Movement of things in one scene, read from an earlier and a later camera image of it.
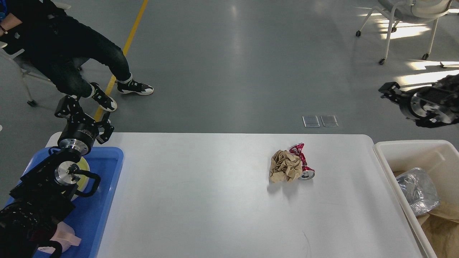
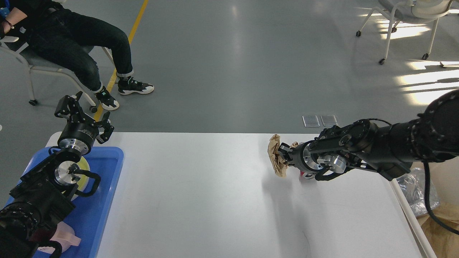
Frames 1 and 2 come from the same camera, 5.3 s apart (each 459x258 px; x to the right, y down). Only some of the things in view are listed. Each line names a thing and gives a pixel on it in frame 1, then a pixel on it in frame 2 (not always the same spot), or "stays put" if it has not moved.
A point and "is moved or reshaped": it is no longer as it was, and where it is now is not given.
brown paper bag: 440,226 stays put
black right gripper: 414,103 → 300,157
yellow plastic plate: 83,165 stays put
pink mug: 65,235 stays put
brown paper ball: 285,167 is moved or reshaped
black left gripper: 80,132 stays put
